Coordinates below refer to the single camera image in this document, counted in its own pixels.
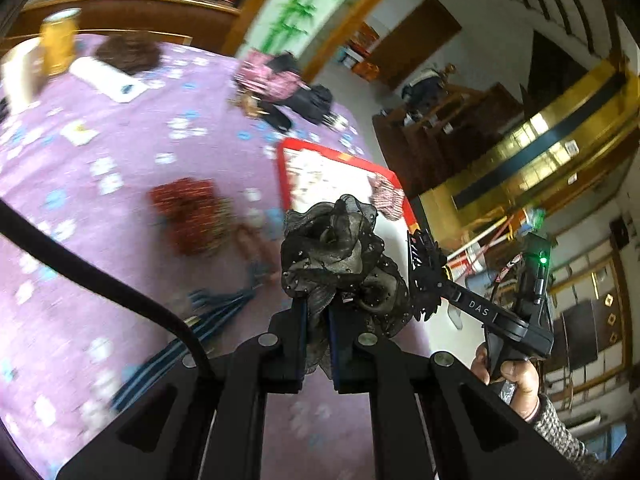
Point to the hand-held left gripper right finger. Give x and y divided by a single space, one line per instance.
335 355

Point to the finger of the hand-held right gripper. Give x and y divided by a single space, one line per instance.
470 301

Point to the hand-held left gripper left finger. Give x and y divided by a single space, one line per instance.
301 340

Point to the black claw hair clip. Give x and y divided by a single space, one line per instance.
422 280

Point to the blue striped hair band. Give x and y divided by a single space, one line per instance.
215 315

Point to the black mesh scrunchie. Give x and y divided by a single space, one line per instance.
325 250

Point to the red sequin scrunchie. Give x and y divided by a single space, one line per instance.
192 215

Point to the red tray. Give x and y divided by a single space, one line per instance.
325 170

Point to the person's right forearm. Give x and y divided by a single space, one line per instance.
560 430

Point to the person's right hand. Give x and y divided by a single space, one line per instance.
522 385

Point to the brooms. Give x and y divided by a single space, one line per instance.
480 250

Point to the red white striped scrunchie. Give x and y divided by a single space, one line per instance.
387 200

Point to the gold pillar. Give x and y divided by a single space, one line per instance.
550 160

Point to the wooden staircase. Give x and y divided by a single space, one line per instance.
450 140

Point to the dark jacket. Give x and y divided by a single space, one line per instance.
422 87

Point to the black folded umbrella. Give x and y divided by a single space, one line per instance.
310 100

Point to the small wooden figurine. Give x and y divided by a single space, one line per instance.
246 104

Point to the purple floral tablecloth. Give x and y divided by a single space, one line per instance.
125 160

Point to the brown wooden door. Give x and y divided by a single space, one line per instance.
415 45

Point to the orange boxes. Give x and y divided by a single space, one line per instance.
362 55

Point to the small white packet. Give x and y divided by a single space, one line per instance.
78 133

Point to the white remote control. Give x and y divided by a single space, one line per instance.
105 77

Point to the brown wig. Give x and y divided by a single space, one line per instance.
127 52

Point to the wooden counter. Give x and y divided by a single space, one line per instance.
150 15

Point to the yellow can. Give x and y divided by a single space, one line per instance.
57 45

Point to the white paper cup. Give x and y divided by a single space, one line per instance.
20 75

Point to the green bamboo wall decal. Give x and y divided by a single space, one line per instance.
300 10

